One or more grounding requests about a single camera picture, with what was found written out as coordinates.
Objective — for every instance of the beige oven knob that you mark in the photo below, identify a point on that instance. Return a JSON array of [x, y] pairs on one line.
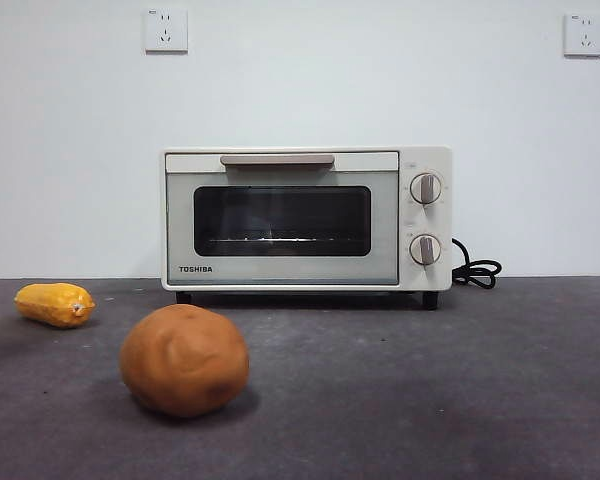
[[425, 249], [426, 188]]

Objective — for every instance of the cream Toshiba toaster oven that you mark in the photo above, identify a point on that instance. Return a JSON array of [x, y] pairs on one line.
[[430, 280]]

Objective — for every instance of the yellow wrapped corn cob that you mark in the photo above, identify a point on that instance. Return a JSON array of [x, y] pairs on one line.
[[50, 304]]

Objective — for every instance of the white wall socket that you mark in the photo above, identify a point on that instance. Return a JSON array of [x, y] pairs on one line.
[[166, 31], [584, 35]]

